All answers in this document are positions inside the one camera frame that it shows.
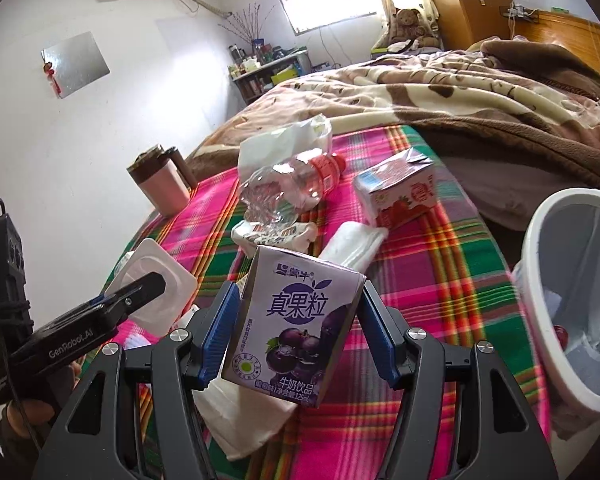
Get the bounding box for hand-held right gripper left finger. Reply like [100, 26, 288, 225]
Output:
[32, 280, 243, 480]

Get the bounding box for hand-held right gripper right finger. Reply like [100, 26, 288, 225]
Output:
[357, 282, 553, 480]

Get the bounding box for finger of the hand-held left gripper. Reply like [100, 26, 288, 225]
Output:
[100, 272, 167, 322]

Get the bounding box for white square yogurt cup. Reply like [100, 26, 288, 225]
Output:
[104, 238, 199, 336]

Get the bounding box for purple grape milk carton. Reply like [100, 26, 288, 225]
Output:
[221, 245, 368, 408]

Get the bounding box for printed wrapper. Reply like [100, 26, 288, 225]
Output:
[230, 220, 321, 252]

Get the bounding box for white trash bin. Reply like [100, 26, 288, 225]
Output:
[510, 187, 600, 413]

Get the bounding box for person's left forearm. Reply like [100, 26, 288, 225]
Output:
[0, 420, 52, 467]

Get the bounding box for person's left hand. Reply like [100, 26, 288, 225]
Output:
[2, 360, 82, 436]

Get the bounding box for plaid pink green blanket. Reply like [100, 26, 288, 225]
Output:
[105, 122, 553, 480]

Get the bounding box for pink mug brown lid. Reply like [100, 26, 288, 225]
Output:
[126, 144, 199, 218]

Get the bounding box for strawberry milk carton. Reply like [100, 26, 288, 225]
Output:
[354, 149, 438, 228]

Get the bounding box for clear plastic bottle red label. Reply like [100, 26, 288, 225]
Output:
[237, 152, 348, 233]

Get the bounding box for grey bed sheet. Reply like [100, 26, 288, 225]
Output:
[450, 160, 536, 231]

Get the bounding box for white tissue pack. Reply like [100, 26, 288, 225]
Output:
[237, 114, 333, 181]

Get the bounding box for red hanging ornament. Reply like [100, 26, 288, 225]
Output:
[43, 61, 64, 97]

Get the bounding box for shelf with bottles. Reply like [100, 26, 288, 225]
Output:
[229, 50, 313, 108]

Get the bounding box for brown beige patterned blanket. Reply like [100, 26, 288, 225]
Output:
[185, 37, 600, 231]

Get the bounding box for dry branches in vase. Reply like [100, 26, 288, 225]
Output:
[217, 2, 278, 43]

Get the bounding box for brown teddy bear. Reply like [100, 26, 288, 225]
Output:
[387, 7, 441, 51]

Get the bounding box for window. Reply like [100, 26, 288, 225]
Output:
[278, 0, 386, 37]

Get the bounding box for wooden wardrobe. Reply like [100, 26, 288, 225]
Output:
[412, 0, 516, 53]

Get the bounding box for wooden headboard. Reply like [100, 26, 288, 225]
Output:
[505, 10, 600, 86]

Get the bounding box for power strip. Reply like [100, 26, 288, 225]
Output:
[500, 5, 541, 23]

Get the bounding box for silver wall panel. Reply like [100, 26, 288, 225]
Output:
[41, 31, 111, 98]

